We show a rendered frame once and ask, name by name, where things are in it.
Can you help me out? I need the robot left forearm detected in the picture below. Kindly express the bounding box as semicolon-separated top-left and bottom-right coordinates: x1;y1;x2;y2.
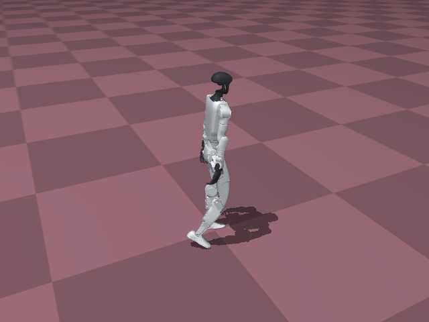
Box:
202;124;209;146

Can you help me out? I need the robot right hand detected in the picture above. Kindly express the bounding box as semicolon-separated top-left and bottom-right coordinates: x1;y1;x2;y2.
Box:
207;163;223;185

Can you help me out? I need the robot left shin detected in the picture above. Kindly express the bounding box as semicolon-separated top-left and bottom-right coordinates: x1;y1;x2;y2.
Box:
205;191;219;210

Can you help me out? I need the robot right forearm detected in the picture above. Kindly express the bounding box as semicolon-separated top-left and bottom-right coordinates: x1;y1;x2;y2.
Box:
214;136;229;169

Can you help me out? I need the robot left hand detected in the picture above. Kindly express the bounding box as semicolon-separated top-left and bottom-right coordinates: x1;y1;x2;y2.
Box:
200;140;208;164

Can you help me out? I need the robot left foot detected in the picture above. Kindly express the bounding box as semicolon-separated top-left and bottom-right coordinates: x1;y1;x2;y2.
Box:
208;222;225;229

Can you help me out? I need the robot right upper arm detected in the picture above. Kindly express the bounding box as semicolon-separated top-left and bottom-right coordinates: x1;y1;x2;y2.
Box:
217;105;231;143

